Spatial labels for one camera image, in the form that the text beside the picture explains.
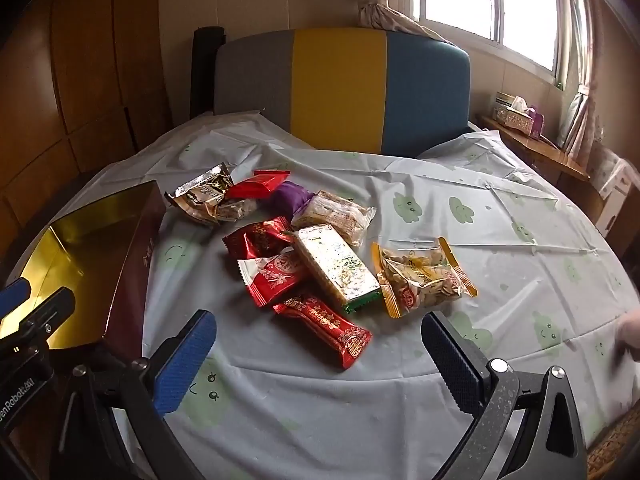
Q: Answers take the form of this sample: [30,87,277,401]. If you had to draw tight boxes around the patterned tissue box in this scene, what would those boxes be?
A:
[491,91,544,139]

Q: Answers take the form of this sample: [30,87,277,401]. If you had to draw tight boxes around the purple snack packet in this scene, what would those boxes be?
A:
[268,180,314,219]

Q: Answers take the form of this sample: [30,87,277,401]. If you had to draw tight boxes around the person's right hand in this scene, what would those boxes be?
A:
[615,309,640,362]

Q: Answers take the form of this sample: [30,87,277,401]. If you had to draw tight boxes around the wooden side shelf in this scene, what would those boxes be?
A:
[476,115,604,223]

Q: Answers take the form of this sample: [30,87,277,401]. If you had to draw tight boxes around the clear rice cracker packet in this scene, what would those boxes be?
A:
[291,190,376,247]

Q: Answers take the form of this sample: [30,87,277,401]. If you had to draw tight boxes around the white storage box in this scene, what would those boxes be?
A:
[591,153,640,237]

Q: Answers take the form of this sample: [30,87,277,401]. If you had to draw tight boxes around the red flat snack packet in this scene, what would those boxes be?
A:
[224,170,291,200]

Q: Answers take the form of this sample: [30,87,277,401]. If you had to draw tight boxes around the long red gold packet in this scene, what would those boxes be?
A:
[272,289,372,370]

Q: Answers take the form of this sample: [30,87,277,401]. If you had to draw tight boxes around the green edged biscuit packet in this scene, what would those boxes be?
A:
[294,223,382,313]

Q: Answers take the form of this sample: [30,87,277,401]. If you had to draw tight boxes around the cloud print tablecloth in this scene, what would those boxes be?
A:
[1,112,639,479]

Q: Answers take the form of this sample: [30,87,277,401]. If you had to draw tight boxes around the crinkled red candy packet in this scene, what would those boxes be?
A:
[222,216,294,260]

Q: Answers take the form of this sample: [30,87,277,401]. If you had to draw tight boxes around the small clear nougat packet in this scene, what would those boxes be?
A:
[214,198,259,222]

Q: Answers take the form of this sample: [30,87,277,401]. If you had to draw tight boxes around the wicker chair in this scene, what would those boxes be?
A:
[587,405,639,479]

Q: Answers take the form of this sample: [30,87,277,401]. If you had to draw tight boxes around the window frame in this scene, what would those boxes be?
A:
[411,0,561,72]

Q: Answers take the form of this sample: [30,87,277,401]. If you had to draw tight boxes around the red white snack packet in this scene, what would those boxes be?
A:
[238,249,311,308]

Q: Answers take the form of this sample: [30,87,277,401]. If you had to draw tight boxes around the brown silver snack packet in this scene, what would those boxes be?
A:
[165,162,233,226]

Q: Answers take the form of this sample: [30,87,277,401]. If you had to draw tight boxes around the grey yellow blue chair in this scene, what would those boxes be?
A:
[213,27,471,157]

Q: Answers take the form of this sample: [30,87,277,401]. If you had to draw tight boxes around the orange edged peanut packet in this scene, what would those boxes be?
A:
[371,236,478,318]

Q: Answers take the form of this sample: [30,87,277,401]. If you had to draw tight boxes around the maroon gold gift box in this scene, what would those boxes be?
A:
[1,181,166,361]

